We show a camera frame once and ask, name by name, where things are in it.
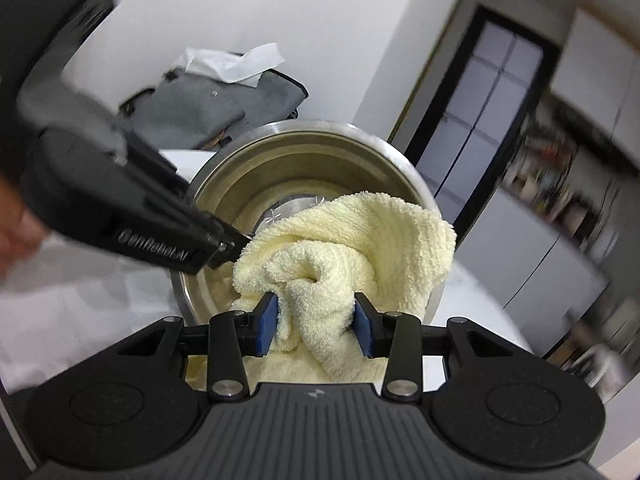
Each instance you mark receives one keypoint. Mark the black framed glass door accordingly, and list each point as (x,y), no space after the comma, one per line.
(480,110)

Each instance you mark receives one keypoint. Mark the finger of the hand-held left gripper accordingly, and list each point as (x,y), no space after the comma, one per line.
(227,245)

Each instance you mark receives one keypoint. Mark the person's left hand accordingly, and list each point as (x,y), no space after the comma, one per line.
(17,232)

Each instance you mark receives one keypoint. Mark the white kitchen cabinet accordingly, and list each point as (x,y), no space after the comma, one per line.
(600,70)
(525,270)

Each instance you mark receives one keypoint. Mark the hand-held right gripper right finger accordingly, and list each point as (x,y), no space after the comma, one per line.
(365,331)

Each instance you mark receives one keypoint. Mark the pale yellow towel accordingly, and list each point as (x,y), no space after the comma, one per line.
(350,240)

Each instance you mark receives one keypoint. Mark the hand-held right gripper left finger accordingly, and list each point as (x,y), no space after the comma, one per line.
(265,324)

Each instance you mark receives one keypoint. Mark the black kitchen shelf rack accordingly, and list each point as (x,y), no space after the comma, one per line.
(550,180)

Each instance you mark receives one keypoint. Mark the white tissue paper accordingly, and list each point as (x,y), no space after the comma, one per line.
(220,67)

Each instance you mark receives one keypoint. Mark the white upper kitchen cabinet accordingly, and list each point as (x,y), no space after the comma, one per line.
(600,70)

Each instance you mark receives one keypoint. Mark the white lower kitchen cabinet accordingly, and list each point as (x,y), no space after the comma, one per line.
(525,270)

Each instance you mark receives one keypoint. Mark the grey fabric bag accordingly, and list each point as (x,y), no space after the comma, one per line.
(190,110)

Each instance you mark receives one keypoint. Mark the stainless steel bowl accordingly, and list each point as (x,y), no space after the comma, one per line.
(300,160)

